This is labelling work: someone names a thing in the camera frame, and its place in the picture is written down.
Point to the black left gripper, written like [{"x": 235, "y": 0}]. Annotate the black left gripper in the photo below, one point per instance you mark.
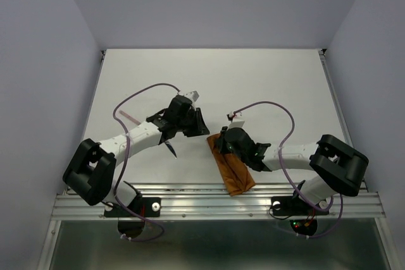
[{"x": 200, "y": 128}]

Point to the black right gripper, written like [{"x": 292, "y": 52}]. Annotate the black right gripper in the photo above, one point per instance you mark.
[{"x": 221, "y": 140}]

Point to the orange brown cloth napkin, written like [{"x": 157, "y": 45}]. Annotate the orange brown cloth napkin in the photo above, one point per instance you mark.
[{"x": 235, "y": 174}]

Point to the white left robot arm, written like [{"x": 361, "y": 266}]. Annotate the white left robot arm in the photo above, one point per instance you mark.
[{"x": 91, "y": 170}]

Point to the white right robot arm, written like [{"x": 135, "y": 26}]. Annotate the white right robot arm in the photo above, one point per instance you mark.
[{"x": 339, "y": 168}]

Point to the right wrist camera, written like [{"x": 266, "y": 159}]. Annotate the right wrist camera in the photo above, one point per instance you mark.
[{"x": 235, "y": 120}]

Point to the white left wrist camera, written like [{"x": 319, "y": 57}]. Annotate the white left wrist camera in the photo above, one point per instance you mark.
[{"x": 192, "y": 95}]

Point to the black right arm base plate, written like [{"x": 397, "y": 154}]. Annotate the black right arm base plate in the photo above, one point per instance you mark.
[{"x": 292, "y": 205}]

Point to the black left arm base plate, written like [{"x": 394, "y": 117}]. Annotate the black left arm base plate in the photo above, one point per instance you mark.
[{"x": 148, "y": 207}]

